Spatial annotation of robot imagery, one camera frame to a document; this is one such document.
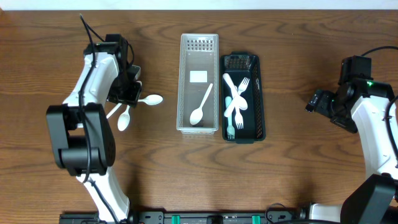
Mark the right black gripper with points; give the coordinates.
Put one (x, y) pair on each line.
(315, 101)

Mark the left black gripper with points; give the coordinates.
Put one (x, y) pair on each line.
(125, 94)

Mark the white spoon horizontal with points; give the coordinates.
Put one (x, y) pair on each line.
(151, 100)

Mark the white spoon vertical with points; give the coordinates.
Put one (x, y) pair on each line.
(197, 114)

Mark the white plastic spoon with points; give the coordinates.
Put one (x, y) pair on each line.
(238, 100)

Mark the white fork tines up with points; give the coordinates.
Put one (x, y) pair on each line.
(242, 87)

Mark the white plastic fork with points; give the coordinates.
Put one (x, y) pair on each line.
(238, 117)

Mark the pale blue plastic fork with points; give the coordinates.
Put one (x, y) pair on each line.
(230, 128)

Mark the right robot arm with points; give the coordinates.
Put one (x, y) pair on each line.
(366, 107)

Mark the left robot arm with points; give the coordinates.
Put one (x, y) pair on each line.
(81, 137)

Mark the white label in basket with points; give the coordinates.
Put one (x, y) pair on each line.
(198, 76)

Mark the clear plastic basket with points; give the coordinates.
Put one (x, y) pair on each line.
(198, 52)

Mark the black plastic basket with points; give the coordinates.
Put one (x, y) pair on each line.
(240, 65)

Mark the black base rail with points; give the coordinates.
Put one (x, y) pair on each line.
(270, 216)

